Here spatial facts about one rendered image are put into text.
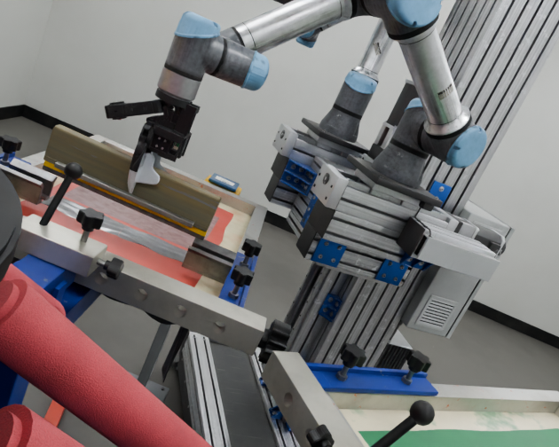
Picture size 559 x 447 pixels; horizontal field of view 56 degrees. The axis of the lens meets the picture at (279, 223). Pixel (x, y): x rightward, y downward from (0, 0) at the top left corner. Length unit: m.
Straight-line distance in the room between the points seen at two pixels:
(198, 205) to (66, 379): 0.70
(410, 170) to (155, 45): 3.66
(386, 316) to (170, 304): 1.21
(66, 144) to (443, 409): 0.91
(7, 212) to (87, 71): 4.81
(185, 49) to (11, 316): 0.72
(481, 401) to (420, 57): 0.75
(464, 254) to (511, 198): 3.62
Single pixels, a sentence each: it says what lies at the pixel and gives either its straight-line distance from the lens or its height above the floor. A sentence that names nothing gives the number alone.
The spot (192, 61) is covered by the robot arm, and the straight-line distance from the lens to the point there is 1.02.
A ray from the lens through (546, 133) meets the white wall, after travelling 5.14.
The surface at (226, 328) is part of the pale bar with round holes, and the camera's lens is 0.87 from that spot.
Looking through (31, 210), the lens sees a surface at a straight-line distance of 1.20.
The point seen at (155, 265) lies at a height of 0.95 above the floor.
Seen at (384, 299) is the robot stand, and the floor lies 0.83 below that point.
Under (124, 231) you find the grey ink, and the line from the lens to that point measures 1.21.
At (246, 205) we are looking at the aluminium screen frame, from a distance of 1.66.
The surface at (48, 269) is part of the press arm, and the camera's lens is 0.83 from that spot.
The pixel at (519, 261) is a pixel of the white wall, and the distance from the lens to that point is 5.37.
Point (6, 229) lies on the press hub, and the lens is 0.28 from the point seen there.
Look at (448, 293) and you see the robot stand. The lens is 1.98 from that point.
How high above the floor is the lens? 1.45
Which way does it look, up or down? 17 degrees down
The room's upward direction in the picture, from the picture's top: 25 degrees clockwise
